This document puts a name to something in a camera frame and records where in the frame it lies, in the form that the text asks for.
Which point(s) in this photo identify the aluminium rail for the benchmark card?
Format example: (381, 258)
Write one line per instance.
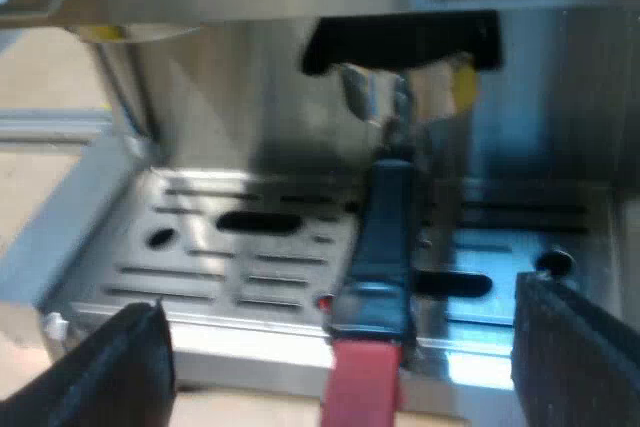
(52, 122)

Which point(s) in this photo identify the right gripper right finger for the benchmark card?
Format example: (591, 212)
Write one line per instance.
(575, 352)

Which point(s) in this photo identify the steel espresso machine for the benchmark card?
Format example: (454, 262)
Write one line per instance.
(250, 112)

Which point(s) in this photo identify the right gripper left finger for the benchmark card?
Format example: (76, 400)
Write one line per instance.
(107, 372)

